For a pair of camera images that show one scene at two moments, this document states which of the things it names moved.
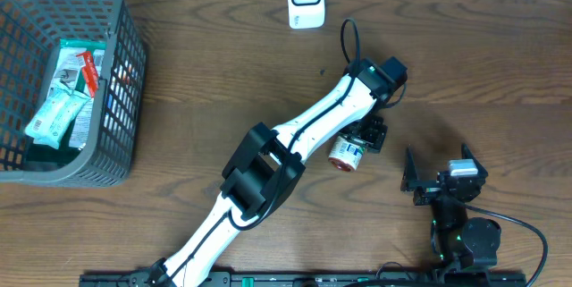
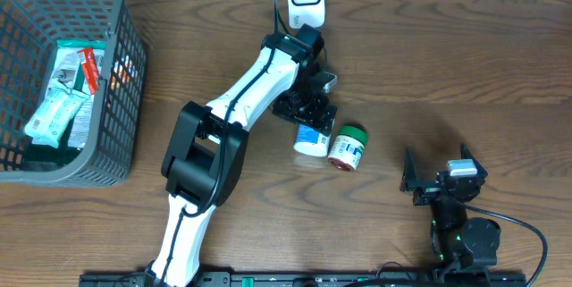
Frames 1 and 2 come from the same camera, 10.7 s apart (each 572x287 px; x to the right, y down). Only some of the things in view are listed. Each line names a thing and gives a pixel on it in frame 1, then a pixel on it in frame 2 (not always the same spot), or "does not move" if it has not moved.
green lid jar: (344, 155) does not move
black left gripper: (378, 137) → (323, 115)
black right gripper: (411, 181) does not move
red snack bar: (90, 71) does not move
